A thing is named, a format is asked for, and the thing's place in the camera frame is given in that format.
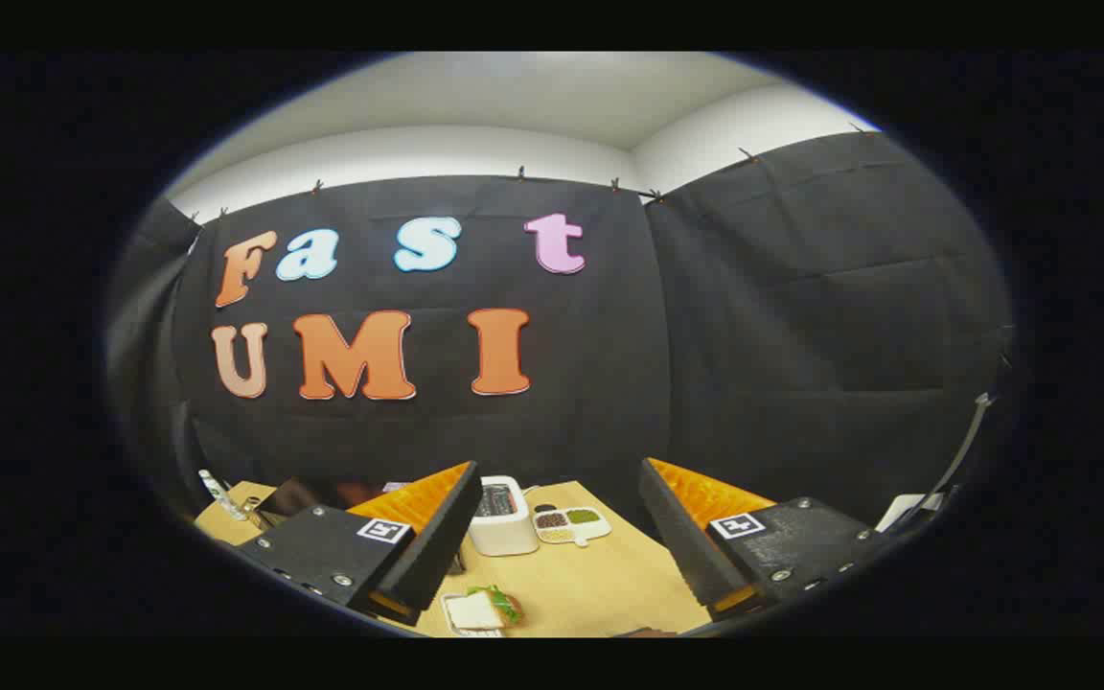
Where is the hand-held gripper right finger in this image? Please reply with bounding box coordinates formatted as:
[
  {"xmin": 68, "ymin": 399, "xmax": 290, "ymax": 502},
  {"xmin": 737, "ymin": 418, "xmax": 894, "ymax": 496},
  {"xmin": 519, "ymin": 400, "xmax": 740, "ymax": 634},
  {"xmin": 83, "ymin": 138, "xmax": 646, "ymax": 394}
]
[{"xmin": 637, "ymin": 457, "xmax": 888, "ymax": 622}]

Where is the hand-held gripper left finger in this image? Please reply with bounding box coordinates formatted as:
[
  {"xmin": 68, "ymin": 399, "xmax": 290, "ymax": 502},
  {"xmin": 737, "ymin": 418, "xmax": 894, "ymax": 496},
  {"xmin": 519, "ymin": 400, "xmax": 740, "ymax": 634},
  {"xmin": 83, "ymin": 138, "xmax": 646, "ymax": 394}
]
[{"xmin": 226, "ymin": 460, "xmax": 484, "ymax": 626}]

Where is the white bread lettuce sandwich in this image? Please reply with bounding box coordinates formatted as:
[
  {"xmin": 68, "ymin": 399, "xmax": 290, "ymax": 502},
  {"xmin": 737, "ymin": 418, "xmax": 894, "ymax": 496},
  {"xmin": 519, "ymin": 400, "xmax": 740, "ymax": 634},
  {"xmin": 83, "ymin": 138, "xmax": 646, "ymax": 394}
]
[{"xmin": 445, "ymin": 586, "xmax": 522, "ymax": 632}]

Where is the black toaster oven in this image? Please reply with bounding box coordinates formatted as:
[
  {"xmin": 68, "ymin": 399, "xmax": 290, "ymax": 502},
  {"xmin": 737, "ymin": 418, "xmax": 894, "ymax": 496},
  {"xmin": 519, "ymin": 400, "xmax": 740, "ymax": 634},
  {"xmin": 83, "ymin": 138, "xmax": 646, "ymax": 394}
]
[{"xmin": 253, "ymin": 476, "xmax": 400, "ymax": 528}]

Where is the white pop-up toaster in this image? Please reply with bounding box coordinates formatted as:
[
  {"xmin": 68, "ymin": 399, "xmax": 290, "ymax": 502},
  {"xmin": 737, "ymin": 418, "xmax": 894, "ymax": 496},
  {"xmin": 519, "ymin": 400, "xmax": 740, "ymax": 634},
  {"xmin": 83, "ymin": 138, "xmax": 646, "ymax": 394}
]
[{"xmin": 469, "ymin": 475, "xmax": 541, "ymax": 557}]

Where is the white plastic tray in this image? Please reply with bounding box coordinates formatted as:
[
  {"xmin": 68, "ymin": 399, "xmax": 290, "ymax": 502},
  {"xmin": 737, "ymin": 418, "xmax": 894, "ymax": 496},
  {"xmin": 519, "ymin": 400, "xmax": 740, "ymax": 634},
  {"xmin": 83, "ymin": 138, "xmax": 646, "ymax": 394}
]
[{"xmin": 440, "ymin": 592, "xmax": 507, "ymax": 638}]

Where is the white divided dish of beans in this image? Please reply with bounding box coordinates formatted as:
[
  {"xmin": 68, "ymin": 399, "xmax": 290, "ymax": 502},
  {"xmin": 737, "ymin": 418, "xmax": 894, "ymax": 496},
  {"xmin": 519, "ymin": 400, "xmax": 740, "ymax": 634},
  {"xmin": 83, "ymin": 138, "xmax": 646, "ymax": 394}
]
[{"xmin": 532, "ymin": 506, "xmax": 612, "ymax": 548}]

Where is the small white green-label bottle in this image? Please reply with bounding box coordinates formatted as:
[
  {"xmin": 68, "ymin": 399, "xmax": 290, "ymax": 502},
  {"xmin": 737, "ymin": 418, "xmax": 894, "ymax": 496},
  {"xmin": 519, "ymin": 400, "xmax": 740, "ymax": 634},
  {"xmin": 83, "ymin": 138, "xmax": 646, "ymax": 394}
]
[{"xmin": 199, "ymin": 470, "xmax": 248, "ymax": 521}]

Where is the grey metal pole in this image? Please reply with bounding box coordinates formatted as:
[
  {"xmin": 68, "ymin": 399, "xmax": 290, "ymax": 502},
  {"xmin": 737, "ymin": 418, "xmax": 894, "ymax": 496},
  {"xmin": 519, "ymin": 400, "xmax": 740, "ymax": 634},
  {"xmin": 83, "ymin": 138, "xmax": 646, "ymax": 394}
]
[{"xmin": 926, "ymin": 391, "xmax": 996, "ymax": 518}]

